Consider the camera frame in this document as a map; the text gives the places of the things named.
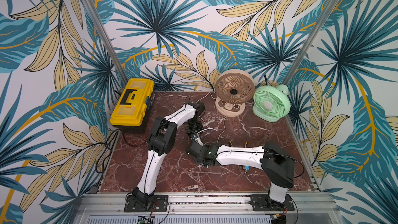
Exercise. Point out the yellow black toolbox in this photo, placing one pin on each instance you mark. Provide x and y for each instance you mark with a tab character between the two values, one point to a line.
131	114

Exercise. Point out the right aluminium corner post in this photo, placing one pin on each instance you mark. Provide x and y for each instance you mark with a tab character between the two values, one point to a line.
329	7

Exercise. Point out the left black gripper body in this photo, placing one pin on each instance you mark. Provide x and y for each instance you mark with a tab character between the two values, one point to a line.
194	126

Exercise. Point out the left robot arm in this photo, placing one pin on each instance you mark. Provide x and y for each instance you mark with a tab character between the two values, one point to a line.
160	142

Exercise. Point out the aluminium front rail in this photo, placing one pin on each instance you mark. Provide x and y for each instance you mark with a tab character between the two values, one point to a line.
209	208

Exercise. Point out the beige desk fan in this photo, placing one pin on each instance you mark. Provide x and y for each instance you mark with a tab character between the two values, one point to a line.
234	88

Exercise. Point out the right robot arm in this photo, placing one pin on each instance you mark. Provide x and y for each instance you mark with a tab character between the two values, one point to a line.
276	164

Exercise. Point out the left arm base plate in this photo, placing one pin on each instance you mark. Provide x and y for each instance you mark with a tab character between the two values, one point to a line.
158	204

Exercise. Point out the left aluminium corner post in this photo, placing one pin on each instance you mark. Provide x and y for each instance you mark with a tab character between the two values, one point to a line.
92	12

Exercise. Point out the aluminium corner post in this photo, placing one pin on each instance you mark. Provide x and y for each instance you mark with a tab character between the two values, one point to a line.
92	12
329	7

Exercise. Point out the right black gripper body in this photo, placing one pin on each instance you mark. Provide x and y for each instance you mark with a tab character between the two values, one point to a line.
193	149

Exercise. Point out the yellow handled pliers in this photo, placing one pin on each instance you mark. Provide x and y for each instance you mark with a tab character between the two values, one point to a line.
231	145

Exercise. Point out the green desk fan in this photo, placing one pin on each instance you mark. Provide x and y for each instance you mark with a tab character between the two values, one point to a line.
271	103

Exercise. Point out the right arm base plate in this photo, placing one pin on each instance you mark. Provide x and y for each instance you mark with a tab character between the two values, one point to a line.
262	203

